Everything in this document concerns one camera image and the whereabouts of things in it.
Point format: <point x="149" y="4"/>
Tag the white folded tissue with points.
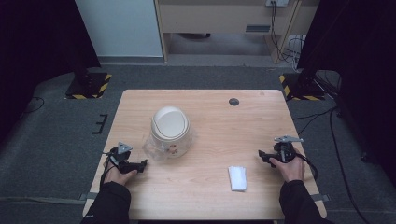
<point x="237" y="178"/>

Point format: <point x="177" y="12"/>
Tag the person's right hand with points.
<point x="291" y="169"/>

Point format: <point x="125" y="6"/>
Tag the person's left hand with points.
<point x="116" y="177"/>

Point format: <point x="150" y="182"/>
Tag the dark round table grommet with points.
<point x="233" y="101"/>

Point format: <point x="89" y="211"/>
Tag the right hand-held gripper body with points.
<point x="285" y="151"/>

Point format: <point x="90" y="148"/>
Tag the black striped stand base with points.
<point x="88" y="85"/>
<point x="300" y="87"/>

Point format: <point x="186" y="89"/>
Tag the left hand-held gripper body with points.
<point x="120" y="154"/>

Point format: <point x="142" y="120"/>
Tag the beige wooden desk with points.
<point x="218" y="15"/>

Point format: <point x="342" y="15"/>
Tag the grey power strip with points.
<point x="276" y="2"/>

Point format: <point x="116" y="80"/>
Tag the black curtain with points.
<point x="37" y="46"/>
<point x="361" y="62"/>

